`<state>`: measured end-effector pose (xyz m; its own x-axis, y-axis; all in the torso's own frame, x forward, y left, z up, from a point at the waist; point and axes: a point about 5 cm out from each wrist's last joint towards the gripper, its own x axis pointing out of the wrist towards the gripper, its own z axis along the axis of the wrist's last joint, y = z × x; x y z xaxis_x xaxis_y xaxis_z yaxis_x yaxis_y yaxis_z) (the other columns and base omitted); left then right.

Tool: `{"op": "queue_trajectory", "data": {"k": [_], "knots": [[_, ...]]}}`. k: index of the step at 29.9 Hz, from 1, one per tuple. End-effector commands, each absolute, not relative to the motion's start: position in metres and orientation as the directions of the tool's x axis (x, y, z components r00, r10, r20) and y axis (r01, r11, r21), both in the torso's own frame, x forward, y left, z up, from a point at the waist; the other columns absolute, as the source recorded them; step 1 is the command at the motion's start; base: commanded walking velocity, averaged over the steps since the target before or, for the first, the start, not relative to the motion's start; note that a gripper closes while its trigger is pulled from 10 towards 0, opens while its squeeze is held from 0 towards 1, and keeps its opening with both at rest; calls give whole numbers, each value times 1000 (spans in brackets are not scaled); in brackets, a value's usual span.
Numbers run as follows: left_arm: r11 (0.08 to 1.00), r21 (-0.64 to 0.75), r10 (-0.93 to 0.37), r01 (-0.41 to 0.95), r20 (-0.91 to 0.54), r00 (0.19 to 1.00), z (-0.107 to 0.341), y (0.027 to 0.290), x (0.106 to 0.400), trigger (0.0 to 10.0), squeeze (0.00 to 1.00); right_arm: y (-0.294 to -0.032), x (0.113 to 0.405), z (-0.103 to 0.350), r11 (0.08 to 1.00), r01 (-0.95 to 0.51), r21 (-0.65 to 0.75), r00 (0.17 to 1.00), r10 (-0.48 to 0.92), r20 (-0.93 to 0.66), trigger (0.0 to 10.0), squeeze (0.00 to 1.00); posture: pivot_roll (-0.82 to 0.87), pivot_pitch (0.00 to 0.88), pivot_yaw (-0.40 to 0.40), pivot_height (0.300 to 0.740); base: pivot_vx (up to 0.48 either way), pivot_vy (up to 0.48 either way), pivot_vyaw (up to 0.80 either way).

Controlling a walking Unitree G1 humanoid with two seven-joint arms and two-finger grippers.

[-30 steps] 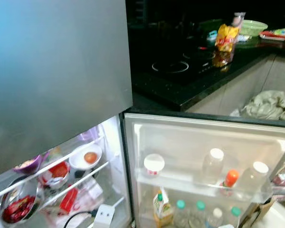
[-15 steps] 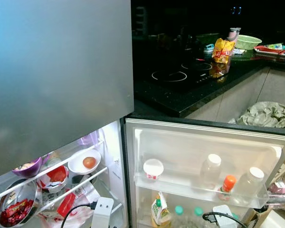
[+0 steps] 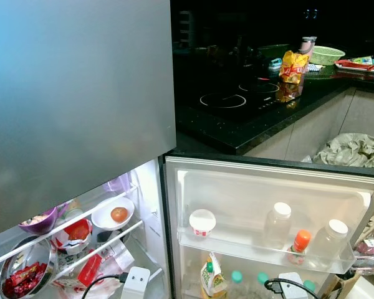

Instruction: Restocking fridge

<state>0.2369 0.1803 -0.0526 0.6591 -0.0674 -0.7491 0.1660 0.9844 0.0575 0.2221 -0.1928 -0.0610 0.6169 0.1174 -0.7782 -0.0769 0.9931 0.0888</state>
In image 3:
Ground black induction cooktop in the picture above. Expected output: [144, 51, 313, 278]
[178, 75, 312, 125]

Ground white cup red print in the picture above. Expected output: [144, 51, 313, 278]
[189, 209, 217, 237]

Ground white plate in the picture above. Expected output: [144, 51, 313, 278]
[90, 197, 137, 232]

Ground red packet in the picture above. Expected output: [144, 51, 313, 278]
[77, 254, 104, 288]

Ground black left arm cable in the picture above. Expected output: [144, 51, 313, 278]
[81, 272, 129, 299]

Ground white fridge shelf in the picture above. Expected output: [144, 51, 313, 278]
[50, 220, 145, 284]
[0, 186, 140, 270]

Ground green plastic basket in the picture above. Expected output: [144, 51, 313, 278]
[309, 46, 346, 67]

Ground pink item in plastic bag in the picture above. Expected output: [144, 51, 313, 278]
[354, 237, 374, 257]

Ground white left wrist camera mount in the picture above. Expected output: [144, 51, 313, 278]
[120, 267, 151, 299]

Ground dark grey lower fridge door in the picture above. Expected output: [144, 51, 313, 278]
[162, 154, 374, 299]

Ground steel bowl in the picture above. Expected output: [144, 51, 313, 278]
[0, 239, 59, 299]

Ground grey upper fridge door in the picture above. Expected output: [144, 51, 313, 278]
[0, 0, 177, 239]

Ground green yellow sauce pouch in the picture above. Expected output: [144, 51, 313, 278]
[199, 252, 229, 297]

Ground wide clear jar white cap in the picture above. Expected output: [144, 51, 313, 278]
[311, 219, 350, 263]

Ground pink tumbler bottle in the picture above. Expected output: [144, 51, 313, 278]
[299, 36, 317, 60]

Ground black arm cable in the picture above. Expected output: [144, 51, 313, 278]
[81, 272, 129, 299]
[264, 278, 320, 299]

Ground bottle with teal cap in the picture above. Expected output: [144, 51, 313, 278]
[302, 280, 317, 297]
[229, 270, 246, 299]
[255, 272, 271, 297]

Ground slim clear bottle white cap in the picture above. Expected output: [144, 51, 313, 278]
[264, 202, 293, 247]

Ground black stone kitchen counter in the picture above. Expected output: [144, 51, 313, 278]
[171, 44, 374, 164]

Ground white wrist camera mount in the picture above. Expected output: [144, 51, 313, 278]
[120, 267, 151, 299]
[277, 272, 310, 299]

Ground yellow snack bag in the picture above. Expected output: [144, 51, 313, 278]
[279, 51, 310, 85]

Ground red tray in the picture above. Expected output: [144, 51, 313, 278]
[334, 59, 374, 75]

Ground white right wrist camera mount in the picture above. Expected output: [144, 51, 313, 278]
[277, 272, 310, 299]

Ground small bottle orange cap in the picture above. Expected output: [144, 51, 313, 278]
[287, 229, 313, 266]

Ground red tomato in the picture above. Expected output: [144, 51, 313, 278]
[110, 207, 129, 224]

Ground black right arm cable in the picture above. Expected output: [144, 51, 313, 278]
[264, 278, 320, 299]

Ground purple plastic bowl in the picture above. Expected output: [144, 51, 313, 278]
[17, 205, 59, 236]

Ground red wrapped candies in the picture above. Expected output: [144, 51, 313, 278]
[1, 262, 49, 298]

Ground pale purple container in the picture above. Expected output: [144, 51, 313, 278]
[105, 174, 135, 194]

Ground crumpled grey-green cloth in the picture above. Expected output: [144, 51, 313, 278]
[310, 132, 374, 169]

